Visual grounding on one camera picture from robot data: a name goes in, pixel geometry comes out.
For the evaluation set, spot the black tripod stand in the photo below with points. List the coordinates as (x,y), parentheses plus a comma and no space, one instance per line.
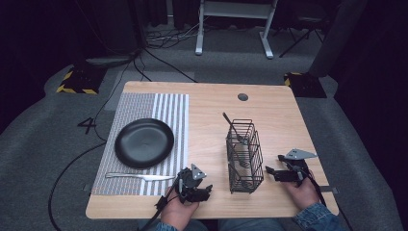
(303,32)

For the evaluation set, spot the grey tape strip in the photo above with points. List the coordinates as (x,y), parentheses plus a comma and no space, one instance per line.
(330,189)

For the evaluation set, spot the black round plate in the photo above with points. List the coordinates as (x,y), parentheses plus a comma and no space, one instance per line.
(144,143)

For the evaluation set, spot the person's right hand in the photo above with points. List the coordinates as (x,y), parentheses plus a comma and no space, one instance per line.
(303,194)

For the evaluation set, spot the silver table knife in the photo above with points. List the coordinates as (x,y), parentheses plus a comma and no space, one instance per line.
(138,176)

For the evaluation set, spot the grey striped woven placemat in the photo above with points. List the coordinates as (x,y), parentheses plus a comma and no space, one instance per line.
(134,106)

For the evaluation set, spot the dark grey pillar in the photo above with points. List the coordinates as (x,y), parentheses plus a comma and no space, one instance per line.
(340,35)

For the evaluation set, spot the silver spoon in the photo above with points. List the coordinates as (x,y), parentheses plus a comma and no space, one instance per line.
(245,163)

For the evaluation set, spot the white metal desk frame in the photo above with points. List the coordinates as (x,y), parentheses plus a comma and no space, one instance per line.
(235,9)

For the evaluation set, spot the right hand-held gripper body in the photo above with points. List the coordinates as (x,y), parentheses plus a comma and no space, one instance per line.
(298,166)

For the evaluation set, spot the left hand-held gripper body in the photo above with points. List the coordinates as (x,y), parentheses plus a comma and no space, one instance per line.
(187,181)

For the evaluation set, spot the grey round table grommet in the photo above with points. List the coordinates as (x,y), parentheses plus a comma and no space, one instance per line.
(242,97)

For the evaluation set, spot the black yellow striped stand base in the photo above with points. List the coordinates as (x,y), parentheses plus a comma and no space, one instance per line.
(304,85)
(81,80)

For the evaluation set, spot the person's left hand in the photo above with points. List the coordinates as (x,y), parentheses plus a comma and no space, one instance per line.
(178,211)

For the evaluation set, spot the silver fork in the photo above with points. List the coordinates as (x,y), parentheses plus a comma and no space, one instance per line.
(235,130)

